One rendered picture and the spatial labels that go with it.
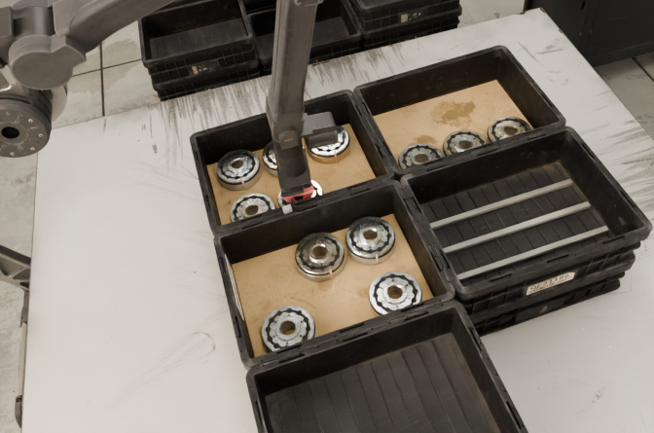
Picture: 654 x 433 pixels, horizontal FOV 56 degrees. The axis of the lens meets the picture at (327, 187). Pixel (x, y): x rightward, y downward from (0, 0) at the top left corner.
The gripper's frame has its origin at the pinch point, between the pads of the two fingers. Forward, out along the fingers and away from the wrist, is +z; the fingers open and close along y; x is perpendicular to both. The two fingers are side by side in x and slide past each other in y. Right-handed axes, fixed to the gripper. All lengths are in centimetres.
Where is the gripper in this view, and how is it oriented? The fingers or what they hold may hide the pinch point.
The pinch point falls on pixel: (298, 194)
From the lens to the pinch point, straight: 135.7
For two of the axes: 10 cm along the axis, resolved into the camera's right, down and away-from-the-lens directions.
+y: -1.8, -7.6, 6.3
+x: -9.8, 1.9, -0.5
